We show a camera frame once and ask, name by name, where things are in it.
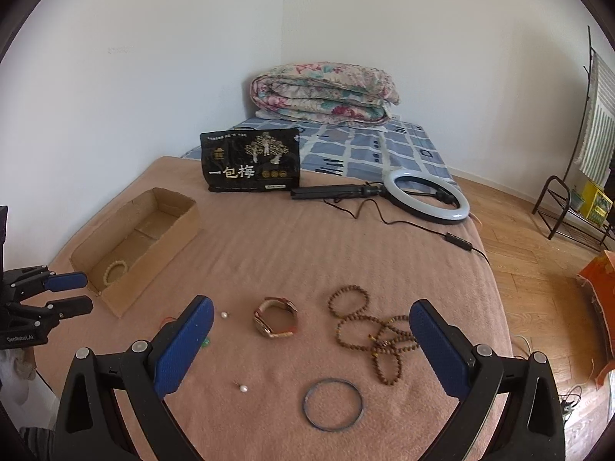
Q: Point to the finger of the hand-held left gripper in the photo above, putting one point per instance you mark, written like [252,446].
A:
[69,281]
[72,307]

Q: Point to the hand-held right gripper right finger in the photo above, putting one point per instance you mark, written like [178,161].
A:
[435,345]

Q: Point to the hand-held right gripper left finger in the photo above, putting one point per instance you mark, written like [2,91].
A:
[185,345]

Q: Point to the thin blue bangle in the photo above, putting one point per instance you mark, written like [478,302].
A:
[306,403]

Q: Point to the white cloth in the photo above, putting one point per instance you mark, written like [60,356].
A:
[19,394]

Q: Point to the pink blanket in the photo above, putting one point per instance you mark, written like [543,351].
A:
[269,249]

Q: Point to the orange cardboard box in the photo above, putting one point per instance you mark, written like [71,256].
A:
[600,288]

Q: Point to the black folded tripod stand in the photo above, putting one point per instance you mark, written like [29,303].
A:
[326,192]

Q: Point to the black metal rack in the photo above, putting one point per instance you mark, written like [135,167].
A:
[547,189]

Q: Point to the black snack bag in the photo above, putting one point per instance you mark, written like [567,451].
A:
[250,163]

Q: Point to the blue checkered bed sheet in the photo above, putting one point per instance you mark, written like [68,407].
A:
[365,149]

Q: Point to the yellow green box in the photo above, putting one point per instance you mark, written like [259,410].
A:
[593,204]

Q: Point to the striped towel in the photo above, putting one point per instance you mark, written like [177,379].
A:
[598,125]

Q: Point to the folded floral quilt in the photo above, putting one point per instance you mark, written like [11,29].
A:
[326,91]

